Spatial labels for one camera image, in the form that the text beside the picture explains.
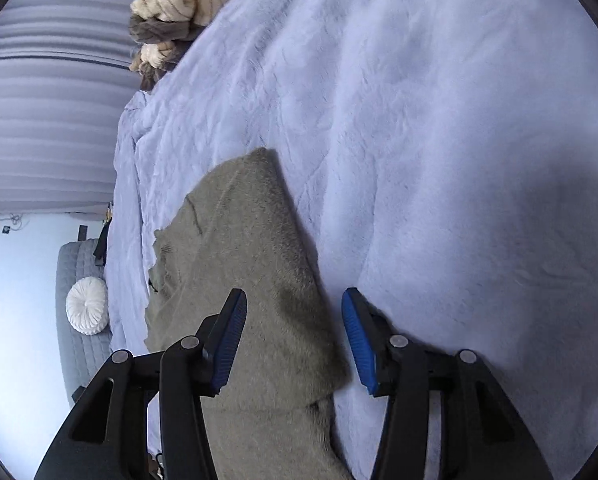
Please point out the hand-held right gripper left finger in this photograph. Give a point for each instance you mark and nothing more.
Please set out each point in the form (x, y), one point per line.
(231, 340)

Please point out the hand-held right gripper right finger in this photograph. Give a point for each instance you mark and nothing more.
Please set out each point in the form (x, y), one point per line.
(356, 340)

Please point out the olive fuzzy sweater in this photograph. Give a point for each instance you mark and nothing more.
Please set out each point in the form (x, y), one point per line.
(259, 260)

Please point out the white round pillow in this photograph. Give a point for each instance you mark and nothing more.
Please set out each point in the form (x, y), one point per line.
(86, 305)

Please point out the grey quilted sofa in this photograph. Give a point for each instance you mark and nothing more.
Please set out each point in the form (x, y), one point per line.
(79, 360)

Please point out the lavender plush blanket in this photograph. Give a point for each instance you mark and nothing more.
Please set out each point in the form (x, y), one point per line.
(429, 160)

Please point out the grey pleated curtain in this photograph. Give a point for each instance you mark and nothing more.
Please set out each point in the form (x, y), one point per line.
(49, 110)

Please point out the cream brown knit throw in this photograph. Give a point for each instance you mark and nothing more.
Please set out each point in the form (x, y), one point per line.
(179, 0)

